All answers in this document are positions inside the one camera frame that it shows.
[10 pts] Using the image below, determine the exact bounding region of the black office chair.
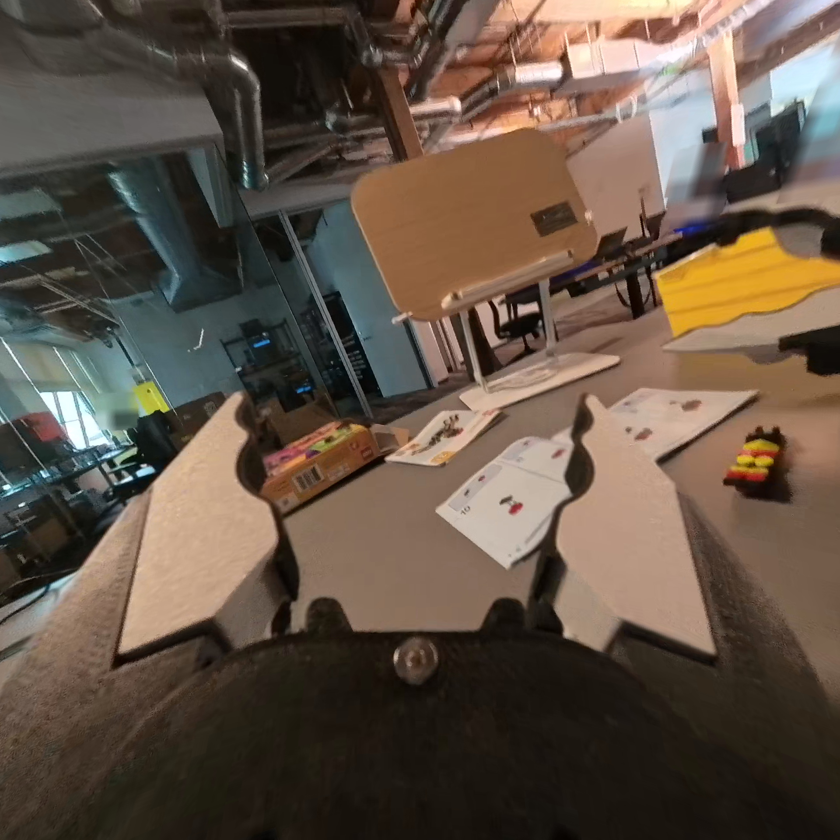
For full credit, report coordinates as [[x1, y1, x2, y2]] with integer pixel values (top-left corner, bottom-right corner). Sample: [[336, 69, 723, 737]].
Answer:
[[489, 289, 546, 358]]

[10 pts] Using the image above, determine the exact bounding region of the colourful lego box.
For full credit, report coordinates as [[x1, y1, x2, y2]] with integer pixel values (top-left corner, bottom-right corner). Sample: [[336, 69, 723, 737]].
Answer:
[[259, 420, 411, 516]]

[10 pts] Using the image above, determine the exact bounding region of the black red yellow lego assembly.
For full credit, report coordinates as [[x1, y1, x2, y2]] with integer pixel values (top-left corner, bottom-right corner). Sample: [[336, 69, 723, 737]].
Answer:
[[722, 425, 790, 501]]

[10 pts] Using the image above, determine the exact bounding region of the silver ventilation duct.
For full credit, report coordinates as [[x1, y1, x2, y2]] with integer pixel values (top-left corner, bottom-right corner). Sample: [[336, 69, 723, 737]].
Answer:
[[85, 26, 271, 193]]

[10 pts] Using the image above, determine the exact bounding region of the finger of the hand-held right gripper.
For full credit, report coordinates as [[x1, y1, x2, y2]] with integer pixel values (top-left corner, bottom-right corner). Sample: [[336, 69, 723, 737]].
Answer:
[[715, 205, 840, 258], [661, 289, 840, 368]]

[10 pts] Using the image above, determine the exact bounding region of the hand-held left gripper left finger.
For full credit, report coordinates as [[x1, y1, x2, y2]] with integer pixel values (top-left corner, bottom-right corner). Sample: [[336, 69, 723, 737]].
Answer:
[[117, 392, 298, 662]]

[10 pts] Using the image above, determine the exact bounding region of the lego instruction booklet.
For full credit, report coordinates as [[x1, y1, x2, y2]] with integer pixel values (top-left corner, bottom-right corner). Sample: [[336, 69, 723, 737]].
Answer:
[[436, 387, 760, 571]]

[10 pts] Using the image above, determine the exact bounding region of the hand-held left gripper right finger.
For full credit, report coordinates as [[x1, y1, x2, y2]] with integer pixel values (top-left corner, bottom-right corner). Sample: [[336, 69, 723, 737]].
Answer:
[[532, 394, 718, 659]]

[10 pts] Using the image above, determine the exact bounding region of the small white lego leaflet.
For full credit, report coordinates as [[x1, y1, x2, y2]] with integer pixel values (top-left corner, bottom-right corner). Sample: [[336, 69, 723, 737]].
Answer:
[[384, 408, 503, 468]]

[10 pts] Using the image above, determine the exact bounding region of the wooden book stand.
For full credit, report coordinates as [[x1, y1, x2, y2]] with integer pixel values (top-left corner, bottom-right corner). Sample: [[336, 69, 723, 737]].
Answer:
[[350, 128, 621, 411]]

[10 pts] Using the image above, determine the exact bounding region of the yellow plastic bin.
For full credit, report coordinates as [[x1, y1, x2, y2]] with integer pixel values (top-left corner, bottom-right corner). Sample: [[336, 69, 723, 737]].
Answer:
[[656, 226, 840, 339]]

